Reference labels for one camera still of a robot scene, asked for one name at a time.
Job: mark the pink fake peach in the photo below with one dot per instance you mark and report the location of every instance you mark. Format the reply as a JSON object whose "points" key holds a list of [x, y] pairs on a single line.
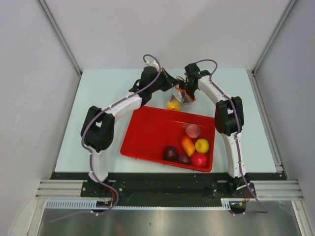
{"points": [[193, 130]]}

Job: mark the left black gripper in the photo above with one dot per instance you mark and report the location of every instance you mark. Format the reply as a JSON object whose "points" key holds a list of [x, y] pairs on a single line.
{"points": [[169, 81]]}

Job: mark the dark green fake avocado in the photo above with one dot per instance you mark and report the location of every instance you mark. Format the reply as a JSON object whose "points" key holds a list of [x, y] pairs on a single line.
{"points": [[181, 98]]}

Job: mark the yellow fake apple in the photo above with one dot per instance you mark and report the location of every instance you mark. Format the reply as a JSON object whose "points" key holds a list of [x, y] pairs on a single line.
{"points": [[174, 105]]}

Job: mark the left aluminium frame post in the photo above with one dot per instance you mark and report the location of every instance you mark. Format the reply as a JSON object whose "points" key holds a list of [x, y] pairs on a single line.
{"points": [[59, 35]]}

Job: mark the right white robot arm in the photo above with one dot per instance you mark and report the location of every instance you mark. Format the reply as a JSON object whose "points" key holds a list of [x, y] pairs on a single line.
{"points": [[229, 121]]}

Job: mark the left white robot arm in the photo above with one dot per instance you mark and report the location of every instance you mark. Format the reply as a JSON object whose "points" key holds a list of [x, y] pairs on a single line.
{"points": [[97, 133]]}

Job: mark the aluminium front rail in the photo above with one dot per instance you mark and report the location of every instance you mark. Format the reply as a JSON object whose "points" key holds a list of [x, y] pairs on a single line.
{"points": [[284, 190]]}

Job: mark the red plastic tray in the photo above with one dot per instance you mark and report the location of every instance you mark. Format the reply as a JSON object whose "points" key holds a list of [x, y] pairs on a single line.
{"points": [[151, 130]]}

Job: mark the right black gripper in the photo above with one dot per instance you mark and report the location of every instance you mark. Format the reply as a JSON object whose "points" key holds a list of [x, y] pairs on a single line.
{"points": [[182, 83]]}

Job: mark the white slotted cable duct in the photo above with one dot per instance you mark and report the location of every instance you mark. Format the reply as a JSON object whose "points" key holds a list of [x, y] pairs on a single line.
{"points": [[103, 205]]}

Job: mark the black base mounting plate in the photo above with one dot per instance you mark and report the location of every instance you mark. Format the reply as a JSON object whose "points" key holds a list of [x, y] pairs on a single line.
{"points": [[167, 189]]}

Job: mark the yellow fake lemon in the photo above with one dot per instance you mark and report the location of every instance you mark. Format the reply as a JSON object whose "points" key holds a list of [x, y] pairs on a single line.
{"points": [[202, 146]]}

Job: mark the red fake apple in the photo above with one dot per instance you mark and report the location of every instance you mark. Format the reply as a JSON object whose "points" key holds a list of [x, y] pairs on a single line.
{"points": [[198, 159]]}

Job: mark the right aluminium frame post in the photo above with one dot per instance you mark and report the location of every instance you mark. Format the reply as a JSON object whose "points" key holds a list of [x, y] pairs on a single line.
{"points": [[290, 6]]}

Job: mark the aluminium frame post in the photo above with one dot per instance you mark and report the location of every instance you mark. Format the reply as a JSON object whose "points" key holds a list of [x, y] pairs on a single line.
{"points": [[290, 6], [59, 35]]}

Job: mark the dark purple fake fruit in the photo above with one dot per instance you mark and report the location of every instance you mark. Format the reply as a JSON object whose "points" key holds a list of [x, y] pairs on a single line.
{"points": [[170, 153]]}

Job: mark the dark maroon fake fig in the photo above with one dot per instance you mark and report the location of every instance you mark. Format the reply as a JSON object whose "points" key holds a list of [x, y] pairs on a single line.
{"points": [[183, 159]]}

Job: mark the clear zip top bag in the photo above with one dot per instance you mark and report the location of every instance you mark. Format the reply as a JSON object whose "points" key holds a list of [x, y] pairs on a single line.
{"points": [[175, 90]]}

